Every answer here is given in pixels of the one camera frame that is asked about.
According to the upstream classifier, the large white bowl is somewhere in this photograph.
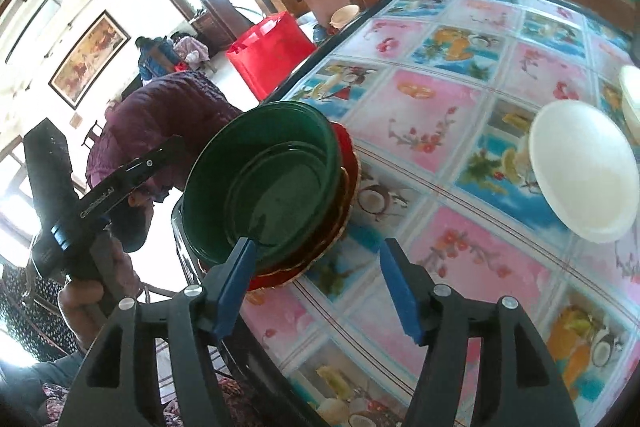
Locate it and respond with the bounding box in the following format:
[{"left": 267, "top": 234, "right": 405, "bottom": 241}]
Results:
[{"left": 528, "top": 99, "right": 636, "bottom": 244}]

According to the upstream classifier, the pink cloth pile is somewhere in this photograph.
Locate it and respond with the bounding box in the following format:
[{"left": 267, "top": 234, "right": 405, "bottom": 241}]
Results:
[{"left": 175, "top": 36, "right": 211, "bottom": 64}]

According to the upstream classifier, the cream bowl on stool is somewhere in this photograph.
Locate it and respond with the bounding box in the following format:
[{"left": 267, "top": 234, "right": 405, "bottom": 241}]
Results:
[{"left": 330, "top": 4, "right": 361, "bottom": 30}]

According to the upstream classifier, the cream ribbed bowl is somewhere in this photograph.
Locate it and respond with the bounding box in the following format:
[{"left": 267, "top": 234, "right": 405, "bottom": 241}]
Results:
[{"left": 618, "top": 65, "right": 640, "bottom": 144}]

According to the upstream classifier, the red gold-rimmed plate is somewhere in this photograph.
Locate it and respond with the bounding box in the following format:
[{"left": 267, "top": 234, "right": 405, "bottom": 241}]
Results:
[{"left": 197, "top": 157, "right": 362, "bottom": 293}]

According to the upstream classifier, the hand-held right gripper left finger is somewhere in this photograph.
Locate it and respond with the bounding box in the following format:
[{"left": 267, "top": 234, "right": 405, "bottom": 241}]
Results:
[{"left": 70, "top": 237, "right": 258, "bottom": 427}]

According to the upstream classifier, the person's left hand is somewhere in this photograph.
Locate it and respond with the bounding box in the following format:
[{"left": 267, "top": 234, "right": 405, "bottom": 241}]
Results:
[{"left": 57, "top": 254, "right": 142, "bottom": 349}]

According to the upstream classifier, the dark floral cloth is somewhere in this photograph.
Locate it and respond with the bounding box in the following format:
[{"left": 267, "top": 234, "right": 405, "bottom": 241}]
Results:
[{"left": 0, "top": 257, "right": 81, "bottom": 358}]

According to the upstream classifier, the person's left forearm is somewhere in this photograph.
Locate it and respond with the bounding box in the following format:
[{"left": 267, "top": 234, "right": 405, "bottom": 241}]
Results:
[{"left": 85, "top": 71, "right": 244, "bottom": 208}]

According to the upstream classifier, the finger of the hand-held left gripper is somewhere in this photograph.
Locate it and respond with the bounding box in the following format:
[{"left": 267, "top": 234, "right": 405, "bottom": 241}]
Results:
[{"left": 122, "top": 135, "right": 187, "bottom": 194}]

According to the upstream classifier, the black-edged dining table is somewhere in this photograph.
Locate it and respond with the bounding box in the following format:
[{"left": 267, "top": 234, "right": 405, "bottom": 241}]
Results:
[{"left": 170, "top": 0, "right": 640, "bottom": 427}]

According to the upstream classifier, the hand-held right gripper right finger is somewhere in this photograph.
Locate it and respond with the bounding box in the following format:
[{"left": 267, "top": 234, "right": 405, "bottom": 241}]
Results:
[{"left": 379, "top": 237, "right": 581, "bottom": 427}]

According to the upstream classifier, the red paper bag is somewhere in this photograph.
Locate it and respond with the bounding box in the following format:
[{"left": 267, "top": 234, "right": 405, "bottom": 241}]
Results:
[{"left": 225, "top": 11, "right": 317, "bottom": 102}]

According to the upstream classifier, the dark green bowl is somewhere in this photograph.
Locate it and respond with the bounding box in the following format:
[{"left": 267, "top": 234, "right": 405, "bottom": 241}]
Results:
[{"left": 181, "top": 101, "right": 346, "bottom": 269}]

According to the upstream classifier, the framed wall picture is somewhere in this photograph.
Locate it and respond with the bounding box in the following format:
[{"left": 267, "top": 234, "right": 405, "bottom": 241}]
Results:
[{"left": 48, "top": 10, "right": 132, "bottom": 110}]

